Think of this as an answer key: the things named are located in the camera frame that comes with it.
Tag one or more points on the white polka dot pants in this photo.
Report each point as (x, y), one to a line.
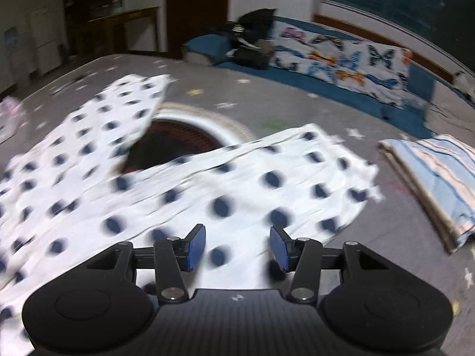
(207, 189)

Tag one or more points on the round electric table heater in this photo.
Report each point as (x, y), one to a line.
(178, 137)

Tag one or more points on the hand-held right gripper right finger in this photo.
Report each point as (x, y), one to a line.
(278, 249)

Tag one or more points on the dark wooden door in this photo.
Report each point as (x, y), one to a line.
(196, 11)

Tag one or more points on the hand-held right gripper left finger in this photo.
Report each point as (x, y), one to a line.
(196, 247)

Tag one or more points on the blue sofa bench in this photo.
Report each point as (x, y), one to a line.
(345, 92)

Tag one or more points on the grey star print table cover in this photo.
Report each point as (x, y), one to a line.
(282, 100)

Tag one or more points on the white and black plush toy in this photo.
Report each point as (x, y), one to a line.
(462, 79)

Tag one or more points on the butterfly print pillow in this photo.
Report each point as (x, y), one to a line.
(308, 50)
(378, 72)

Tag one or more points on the wooden desk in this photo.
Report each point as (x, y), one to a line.
(126, 18)

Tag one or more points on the pink cloth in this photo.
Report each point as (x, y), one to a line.
(9, 117)

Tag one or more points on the black bag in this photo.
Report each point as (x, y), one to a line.
(252, 40)

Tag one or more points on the blue striped folded cloth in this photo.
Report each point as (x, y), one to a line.
(441, 181)

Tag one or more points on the white cabinet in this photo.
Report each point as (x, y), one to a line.
(44, 40)

